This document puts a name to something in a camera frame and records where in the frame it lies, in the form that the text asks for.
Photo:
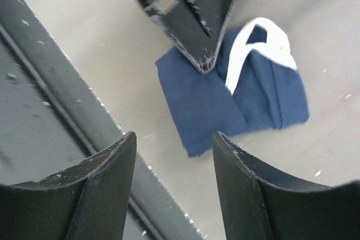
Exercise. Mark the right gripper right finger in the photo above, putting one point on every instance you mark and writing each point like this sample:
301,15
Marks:
259,201

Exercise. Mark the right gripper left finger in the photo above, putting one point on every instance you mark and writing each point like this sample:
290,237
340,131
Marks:
86,201

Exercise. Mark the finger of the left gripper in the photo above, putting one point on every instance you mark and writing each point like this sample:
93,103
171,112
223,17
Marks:
196,27

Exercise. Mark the navy blue white underwear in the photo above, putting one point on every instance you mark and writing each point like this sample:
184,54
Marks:
255,85

